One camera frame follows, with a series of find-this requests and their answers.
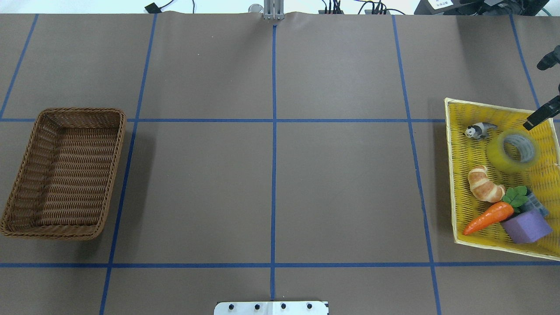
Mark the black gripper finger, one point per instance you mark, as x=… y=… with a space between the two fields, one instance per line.
x=544 y=112
x=549 y=60

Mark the yellow clear tape roll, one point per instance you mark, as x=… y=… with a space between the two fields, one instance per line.
x=513 y=151

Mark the yellow plastic mesh basket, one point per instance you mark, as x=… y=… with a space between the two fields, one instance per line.
x=465 y=153

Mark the brown wicker basket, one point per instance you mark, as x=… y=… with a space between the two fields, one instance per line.
x=63 y=188

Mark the panda figurine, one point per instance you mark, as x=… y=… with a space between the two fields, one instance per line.
x=479 y=131

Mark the orange toy carrot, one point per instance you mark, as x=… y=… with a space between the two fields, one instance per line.
x=513 y=198

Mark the toy croissant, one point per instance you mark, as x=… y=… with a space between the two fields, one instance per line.
x=482 y=187

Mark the purple foam block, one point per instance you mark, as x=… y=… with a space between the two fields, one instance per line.
x=527 y=227

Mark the black usb hub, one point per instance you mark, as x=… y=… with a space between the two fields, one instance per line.
x=367 y=7

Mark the small black device box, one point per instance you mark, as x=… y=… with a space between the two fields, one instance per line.
x=152 y=8

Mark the aluminium frame post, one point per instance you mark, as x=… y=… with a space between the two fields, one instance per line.
x=273 y=10

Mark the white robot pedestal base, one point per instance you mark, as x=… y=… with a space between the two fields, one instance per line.
x=272 y=308

